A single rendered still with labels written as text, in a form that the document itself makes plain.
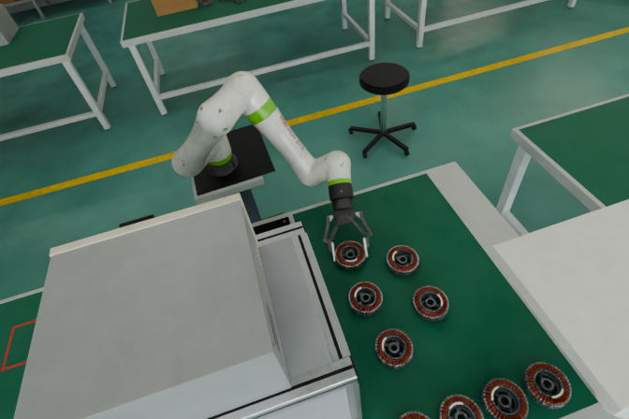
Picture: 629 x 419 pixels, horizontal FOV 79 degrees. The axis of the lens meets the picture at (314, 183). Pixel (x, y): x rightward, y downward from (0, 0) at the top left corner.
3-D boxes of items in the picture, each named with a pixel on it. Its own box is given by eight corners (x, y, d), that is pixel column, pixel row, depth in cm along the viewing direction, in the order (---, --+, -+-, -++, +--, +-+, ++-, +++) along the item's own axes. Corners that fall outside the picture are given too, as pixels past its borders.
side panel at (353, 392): (321, 328, 124) (310, 279, 101) (330, 325, 125) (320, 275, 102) (352, 423, 105) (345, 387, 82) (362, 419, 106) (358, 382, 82)
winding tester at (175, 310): (97, 292, 101) (50, 248, 86) (257, 241, 106) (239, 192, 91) (77, 466, 74) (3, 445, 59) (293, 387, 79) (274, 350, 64)
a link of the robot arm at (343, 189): (328, 183, 141) (352, 180, 141) (328, 191, 153) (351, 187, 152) (329, 199, 140) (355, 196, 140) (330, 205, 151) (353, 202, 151)
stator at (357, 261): (333, 248, 145) (332, 242, 142) (362, 243, 145) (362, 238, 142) (337, 273, 137) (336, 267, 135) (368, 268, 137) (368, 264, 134)
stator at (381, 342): (415, 338, 119) (416, 333, 116) (409, 375, 112) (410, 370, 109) (379, 328, 122) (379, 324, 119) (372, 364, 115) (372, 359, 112)
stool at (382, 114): (343, 125, 316) (340, 64, 276) (399, 110, 322) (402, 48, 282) (370, 167, 279) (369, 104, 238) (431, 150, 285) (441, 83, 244)
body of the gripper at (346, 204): (352, 200, 149) (356, 223, 146) (330, 203, 149) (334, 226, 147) (353, 196, 141) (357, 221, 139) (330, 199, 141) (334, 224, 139)
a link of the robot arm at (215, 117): (162, 167, 161) (192, 107, 118) (186, 142, 170) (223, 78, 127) (187, 187, 164) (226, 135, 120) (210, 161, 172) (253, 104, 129)
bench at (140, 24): (157, 73, 416) (125, 2, 362) (347, 25, 443) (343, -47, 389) (158, 119, 354) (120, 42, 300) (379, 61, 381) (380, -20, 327)
